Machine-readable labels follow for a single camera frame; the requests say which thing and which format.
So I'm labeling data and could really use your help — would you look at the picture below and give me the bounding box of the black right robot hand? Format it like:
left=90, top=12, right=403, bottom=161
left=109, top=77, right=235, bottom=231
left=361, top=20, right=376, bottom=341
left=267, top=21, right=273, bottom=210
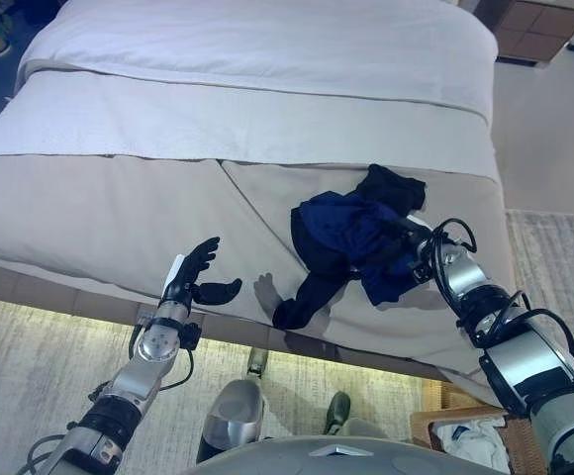
left=380, top=216, right=439, bottom=284

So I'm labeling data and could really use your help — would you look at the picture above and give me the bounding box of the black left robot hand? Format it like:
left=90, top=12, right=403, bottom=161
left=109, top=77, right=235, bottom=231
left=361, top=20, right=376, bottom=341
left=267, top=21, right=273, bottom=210
left=159, top=236, right=243, bottom=308

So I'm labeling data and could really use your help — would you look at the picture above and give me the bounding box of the black garment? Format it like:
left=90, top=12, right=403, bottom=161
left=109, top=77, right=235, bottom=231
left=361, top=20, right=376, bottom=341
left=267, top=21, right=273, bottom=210
left=272, top=163, right=427, bottom=331

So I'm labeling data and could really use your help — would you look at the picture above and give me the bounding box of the blue garment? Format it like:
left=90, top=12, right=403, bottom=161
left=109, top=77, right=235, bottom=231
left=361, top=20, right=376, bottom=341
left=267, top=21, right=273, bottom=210
left=290, top=191, right=417, bottom=306

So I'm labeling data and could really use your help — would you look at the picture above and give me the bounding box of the white garment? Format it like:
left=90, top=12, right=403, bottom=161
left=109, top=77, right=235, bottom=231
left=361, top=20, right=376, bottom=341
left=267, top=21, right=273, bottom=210
left=437, top=418, right=511, bottom=475

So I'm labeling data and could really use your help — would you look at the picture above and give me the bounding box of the pale textured bed blanket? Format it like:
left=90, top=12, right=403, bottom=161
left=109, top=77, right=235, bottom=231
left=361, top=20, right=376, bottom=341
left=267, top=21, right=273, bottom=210
left=0, top=68, right=497, bottom=179

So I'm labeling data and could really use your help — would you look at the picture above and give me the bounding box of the woven wicker basket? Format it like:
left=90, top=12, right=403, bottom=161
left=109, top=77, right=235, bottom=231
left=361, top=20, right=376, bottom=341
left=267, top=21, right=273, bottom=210
left=410, top=380, right=548, bottom=475

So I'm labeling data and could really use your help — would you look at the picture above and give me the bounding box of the silver left robot leg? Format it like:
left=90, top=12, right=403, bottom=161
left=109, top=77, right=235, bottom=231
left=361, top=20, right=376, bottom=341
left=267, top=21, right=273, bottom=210
left=196, top=347, right=269, bottom=465

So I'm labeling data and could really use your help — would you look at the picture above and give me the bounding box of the silver robot leg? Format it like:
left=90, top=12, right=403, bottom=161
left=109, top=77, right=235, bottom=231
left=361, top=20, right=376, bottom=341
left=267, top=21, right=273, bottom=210
left=324, top=391, right=412, bottom=442
left=196, top=347, right=269, bottom=465

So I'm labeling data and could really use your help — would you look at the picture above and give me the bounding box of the grey striped rug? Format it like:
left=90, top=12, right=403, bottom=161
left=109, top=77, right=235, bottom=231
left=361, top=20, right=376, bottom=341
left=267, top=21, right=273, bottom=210
left=0, top=210, right=574, bottom=475

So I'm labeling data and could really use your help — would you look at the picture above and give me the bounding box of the silver right robot leg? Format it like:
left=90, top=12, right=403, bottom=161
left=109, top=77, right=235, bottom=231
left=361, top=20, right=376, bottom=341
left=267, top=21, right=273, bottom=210
left=324, top=391, right=412, bottom=442

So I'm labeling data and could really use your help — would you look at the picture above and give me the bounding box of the grey robot torso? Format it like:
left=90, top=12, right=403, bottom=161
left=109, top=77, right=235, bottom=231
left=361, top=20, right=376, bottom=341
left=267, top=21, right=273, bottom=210
left=195, top=434, right=471, bottom=475

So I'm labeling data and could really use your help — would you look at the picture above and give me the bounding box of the white duvet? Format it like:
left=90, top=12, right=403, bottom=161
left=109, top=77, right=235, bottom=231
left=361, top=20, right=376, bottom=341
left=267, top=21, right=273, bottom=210
left=19, top=0, right=500, bottom=118

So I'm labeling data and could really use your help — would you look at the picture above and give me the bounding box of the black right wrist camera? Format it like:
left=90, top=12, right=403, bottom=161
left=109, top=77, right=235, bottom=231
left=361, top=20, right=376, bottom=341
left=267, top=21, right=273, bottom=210
left=410, top=256, right=431, bottom=285

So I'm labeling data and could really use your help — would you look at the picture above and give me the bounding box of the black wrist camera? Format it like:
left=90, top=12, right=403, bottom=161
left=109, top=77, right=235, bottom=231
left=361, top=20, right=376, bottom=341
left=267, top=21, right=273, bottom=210
left=180, top=322, right=203, bottom=350
left=410, top=256, right=431, bottom=285

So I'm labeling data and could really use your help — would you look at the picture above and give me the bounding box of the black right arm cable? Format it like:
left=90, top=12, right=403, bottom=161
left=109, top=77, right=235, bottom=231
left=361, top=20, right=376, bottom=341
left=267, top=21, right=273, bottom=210
left=425, top=217, right=574, bottom=357

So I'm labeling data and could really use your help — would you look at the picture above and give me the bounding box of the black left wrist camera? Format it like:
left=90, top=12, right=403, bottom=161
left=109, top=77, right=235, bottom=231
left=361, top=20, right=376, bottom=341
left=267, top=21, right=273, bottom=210
left=180, top=322, right=203, bottom=350

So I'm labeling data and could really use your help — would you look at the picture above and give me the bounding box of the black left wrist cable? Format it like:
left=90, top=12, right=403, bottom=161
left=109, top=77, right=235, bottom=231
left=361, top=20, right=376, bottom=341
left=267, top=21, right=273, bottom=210
left=160, top=345, right=196, bottom=390

